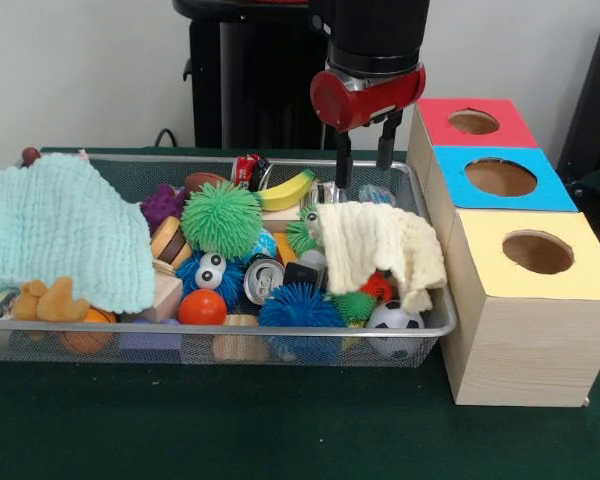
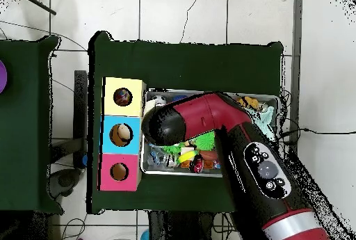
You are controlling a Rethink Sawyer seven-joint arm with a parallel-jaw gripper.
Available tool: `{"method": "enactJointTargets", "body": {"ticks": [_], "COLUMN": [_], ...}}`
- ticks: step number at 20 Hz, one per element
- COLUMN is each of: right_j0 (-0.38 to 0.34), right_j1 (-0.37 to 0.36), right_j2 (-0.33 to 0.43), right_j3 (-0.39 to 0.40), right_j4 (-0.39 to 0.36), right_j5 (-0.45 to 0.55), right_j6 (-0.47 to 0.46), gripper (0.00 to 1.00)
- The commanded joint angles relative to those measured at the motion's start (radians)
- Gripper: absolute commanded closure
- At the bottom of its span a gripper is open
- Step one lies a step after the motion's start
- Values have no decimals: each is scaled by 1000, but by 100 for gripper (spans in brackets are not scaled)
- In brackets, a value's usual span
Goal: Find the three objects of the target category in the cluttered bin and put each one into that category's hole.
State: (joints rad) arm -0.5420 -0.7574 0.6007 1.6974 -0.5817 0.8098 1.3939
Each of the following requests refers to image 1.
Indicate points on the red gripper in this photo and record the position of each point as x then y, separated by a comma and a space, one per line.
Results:
365, 100

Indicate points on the cream waffle cloth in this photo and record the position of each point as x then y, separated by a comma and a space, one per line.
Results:
380, 240

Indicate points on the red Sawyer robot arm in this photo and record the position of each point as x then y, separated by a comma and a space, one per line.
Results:
375, 25

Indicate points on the shallow metal mesh bin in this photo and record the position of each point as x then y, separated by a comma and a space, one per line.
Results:
205, 350

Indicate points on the wooden box with three holes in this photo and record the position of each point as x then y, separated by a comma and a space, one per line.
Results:
530, 350

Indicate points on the yellow toy banana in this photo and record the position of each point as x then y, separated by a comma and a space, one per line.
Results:
285, 192

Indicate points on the large green spiky ball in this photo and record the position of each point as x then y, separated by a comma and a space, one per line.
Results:
222, 220

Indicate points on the silver drink can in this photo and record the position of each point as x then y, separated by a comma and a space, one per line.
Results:
262, 280

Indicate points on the small soccer ball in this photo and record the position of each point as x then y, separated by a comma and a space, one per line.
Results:
395, 317

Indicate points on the blue spiky ball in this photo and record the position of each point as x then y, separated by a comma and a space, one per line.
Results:
300, 307

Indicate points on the purple rubber toy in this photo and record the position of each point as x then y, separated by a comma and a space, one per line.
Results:
160, 205

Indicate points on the blue spiky toy with eyes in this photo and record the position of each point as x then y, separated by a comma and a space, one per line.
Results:
195, 282

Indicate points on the light blue waffle cloth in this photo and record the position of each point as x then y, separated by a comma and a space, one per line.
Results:
55, 225

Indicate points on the orange plush toy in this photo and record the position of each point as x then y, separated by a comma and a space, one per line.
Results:
55, 302

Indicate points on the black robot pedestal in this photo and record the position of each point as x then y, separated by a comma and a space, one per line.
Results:
260, 75

